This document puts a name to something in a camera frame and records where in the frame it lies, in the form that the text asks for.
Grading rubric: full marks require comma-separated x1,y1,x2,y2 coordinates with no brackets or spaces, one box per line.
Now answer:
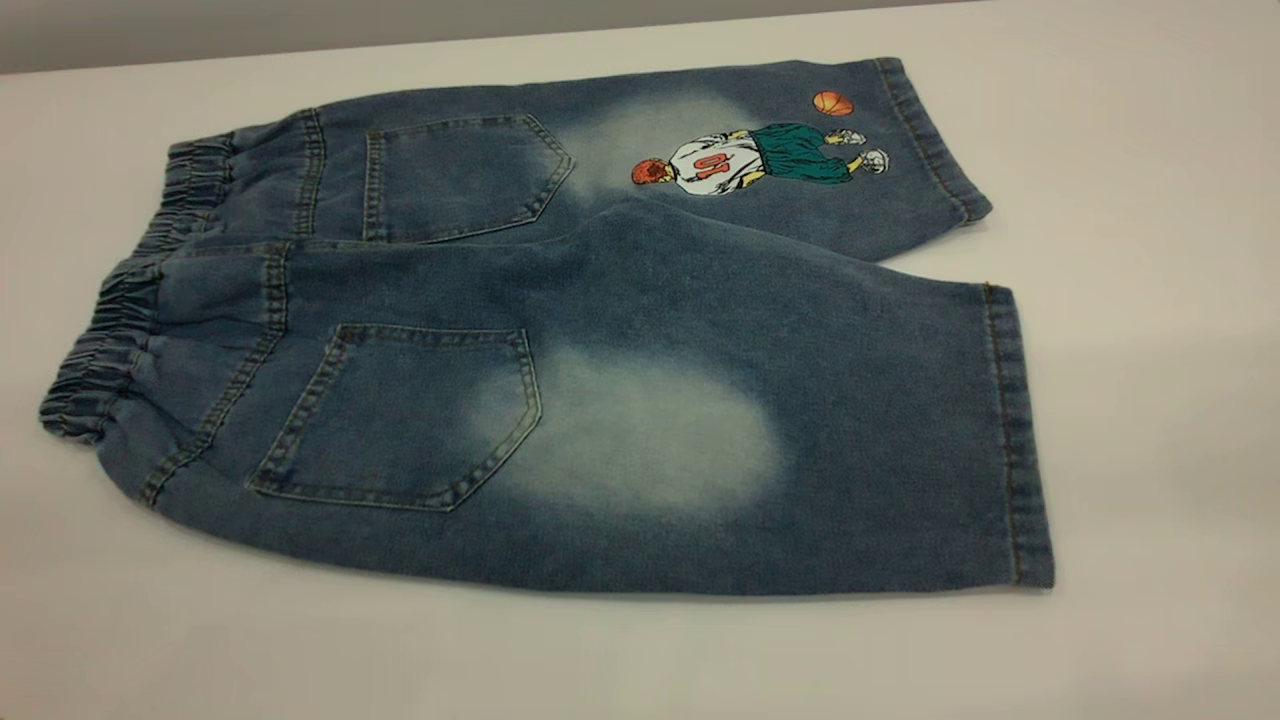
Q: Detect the blue denim shorts with print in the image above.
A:
38,57,1056,597

